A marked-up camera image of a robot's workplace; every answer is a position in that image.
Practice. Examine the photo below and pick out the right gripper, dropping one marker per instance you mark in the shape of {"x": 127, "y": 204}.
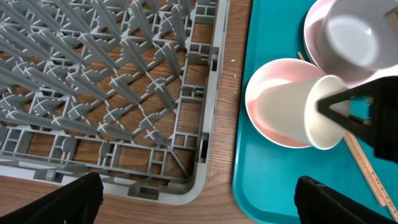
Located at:
{"x": 380, "y": 129}

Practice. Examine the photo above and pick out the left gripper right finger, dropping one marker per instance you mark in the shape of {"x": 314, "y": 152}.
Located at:
{"x": 318, "y": 204}

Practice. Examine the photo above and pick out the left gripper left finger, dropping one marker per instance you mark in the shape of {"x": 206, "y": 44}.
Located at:
{"x": 76, "y": 202}

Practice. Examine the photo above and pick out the wooden chopstick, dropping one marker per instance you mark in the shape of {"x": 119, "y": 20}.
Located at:
{"x": 366, "y": 168}
{"x": 378, "y": 129}

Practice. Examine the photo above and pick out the white paper cup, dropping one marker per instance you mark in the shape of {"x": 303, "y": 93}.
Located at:
{"x": 291, "y": 110}

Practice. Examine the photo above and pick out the grey green bowl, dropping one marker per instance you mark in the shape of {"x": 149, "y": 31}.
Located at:
{"x": 357, "y": 35}

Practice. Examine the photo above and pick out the pink shallow bowl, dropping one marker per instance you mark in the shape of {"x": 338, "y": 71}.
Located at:
{"x": 277, "y": 72}

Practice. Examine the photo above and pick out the grey plastic dishwasher rack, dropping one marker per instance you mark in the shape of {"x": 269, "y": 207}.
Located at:
{"x": 127, "y": 89}

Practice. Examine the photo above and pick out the teal plastic serving tray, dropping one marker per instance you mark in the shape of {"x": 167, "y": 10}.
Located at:
{"x": 265, "y": 174}

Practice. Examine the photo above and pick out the white round plate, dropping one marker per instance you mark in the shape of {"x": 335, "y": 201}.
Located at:
{"x": 312, "y": 32}

